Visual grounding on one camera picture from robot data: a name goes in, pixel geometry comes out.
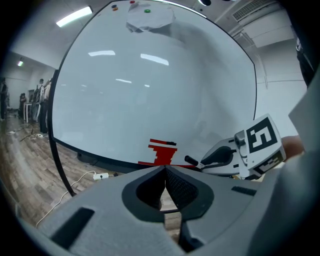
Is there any white desk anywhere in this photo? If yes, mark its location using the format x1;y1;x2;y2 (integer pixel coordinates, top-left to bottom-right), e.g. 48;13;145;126
23;101;41;124

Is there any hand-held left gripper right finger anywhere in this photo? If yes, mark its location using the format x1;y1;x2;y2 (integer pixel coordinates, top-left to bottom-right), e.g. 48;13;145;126
165;165;301;256

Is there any white marker pen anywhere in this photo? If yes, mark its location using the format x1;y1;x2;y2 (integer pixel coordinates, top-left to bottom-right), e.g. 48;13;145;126
184;154;202;169

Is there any red whiteboard eraser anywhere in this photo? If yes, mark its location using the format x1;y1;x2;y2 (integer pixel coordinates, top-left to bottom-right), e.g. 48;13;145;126
137;138;197;168

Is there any person's right forearm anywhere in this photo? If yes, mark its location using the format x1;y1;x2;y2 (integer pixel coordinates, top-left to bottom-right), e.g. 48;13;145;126
281;135;305;162

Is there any white paper sheet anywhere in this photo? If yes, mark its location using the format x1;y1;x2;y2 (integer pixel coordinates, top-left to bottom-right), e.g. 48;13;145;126
125;1;176;34

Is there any white power strip with cable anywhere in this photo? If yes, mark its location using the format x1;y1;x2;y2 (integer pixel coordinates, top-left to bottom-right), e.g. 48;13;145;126
35;170;97;228

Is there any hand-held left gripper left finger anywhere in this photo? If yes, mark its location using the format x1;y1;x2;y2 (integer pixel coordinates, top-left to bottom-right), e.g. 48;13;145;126
37;165;185;256

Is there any large whiteboard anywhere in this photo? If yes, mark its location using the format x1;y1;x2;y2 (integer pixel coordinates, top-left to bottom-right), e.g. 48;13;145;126
47;0;258;173

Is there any ceiling air vent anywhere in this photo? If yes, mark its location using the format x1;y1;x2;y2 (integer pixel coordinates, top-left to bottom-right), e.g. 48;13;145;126
232;0;280;22

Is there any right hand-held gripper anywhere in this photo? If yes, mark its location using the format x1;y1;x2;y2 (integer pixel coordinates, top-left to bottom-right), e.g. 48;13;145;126
199;113;287;180

